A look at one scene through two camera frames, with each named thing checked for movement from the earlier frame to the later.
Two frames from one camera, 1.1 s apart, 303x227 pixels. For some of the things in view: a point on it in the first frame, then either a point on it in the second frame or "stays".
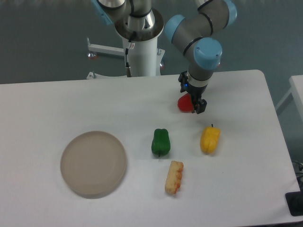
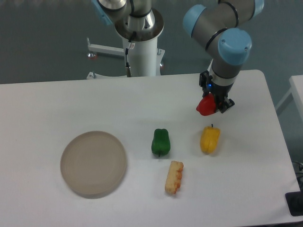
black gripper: (195, 92) to (219, 92)
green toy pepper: (161, 144) stays
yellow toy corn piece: (173, 177) stays
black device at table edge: (294, 200) stays
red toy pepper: (185, 104) to (207, 105)
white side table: (296, 88) stays
